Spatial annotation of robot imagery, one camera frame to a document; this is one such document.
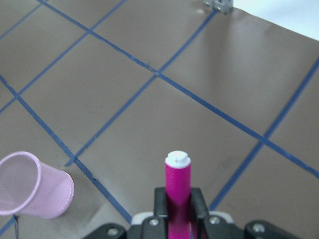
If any pink pen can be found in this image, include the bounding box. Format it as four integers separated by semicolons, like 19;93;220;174
165;150;191;239

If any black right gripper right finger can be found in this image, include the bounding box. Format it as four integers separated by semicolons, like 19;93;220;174
190;187;209;238

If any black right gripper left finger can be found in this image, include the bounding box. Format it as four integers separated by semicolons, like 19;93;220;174
154;187;167;237

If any pink mesh cup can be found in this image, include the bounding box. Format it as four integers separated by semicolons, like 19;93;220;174
0;151;74;219

